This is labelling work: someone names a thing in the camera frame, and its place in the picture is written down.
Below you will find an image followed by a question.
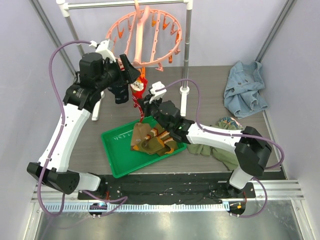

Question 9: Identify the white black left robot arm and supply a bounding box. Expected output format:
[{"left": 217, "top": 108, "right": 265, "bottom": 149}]
[{"left": 26, "top": 52, "right": 141, "bottom": 200}]

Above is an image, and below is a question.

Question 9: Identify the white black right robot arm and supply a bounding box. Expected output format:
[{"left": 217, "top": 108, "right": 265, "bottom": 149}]
[{"left": 138, "top": 94, "right": 272, "bottom": 198}]

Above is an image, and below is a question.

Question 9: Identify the pink round clip hanger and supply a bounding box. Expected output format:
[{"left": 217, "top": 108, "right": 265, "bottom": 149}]
[{"left": 106, "top": 0, "right": 183, "bottom": 72}]

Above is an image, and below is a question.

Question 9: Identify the navy blue sock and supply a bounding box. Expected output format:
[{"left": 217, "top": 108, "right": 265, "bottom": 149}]
[{"left": 108, "top": 84, "right": 129, "bottom": 105}]

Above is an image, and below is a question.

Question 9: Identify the green plastic tray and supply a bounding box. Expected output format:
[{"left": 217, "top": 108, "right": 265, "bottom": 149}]
[{"left": 100, "top": 114, "right": 188, "bottom": 179}]

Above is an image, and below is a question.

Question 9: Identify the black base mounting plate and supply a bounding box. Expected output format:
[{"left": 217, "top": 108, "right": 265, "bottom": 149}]
[{"left": 93, "top": 173, "right": 256, "bottom": 205}]

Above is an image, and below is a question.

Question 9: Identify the olive green t-shirt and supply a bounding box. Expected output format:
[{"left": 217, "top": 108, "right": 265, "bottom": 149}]
[{"left": 187, "top": 116, "right": 244, "bottom": 171}]

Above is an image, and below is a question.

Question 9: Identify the light blue denim shirt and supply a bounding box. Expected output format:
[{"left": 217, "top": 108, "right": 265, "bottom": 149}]
[{"left": 224, "top": 61, "right": 268, "bottom": 119}]

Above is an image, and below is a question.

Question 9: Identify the white metal clothes rack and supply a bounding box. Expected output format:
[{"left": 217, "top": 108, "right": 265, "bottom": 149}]
[{"left": 55, "top": 0, "right": 194, "bottom": 121}]

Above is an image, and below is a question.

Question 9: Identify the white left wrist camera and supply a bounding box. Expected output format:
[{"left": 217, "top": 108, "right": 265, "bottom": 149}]
[{"left": 95, "top": 39, "right": 116, "bottom": 63}]

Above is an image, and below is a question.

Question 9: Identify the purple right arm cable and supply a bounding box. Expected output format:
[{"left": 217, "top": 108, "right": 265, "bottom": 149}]
[{"left": 163, "top": 79, "right": 285, "bottom": 219}]

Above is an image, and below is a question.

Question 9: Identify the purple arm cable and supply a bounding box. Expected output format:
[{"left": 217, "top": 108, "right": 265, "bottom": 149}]
[
  {"left": 163, "top": 79, "right": 285, "bottom": 219},
  {"left": 36, "top": 41, "right": 128, "bottom": 217}
]

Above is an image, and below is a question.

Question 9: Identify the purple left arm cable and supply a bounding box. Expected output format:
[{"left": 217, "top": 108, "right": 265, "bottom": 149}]
[{"left": 36, "top": 41, "right": 128, "bottom": 217}]

